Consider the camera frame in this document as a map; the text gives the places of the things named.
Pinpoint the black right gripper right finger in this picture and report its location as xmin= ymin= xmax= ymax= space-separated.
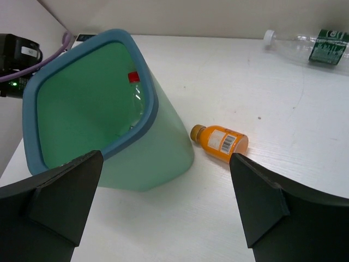
xmin=230 ymin=153 xmax=348 ymax=261

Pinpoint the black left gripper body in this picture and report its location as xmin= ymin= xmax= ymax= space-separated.
xmin=1 ymin=33 xmax=43 ymax=98

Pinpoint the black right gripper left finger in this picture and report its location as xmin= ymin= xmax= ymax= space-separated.
xmin=1 ymin=151 xmax=104 ymax=261

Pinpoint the red-label clear water bottle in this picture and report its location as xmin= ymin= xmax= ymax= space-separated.
xmin=128 ymin=72 xmax=145 ymax=129

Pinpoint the green plastic bin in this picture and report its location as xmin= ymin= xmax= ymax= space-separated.
xmin=22 ymin=29 xmax=194 ymax=192

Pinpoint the dark blue left sticker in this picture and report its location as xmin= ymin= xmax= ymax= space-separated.
xmin=75 ymin=34 xmax=95 ymax=42

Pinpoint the orange juice bottle right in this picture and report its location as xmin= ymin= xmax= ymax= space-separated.
xmin=190 ymin=124 xmax=249 ymax=163

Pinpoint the green-label clear bottle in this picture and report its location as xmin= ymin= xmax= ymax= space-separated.
xmin=263 ymin=29 xmax=348 ymax=72

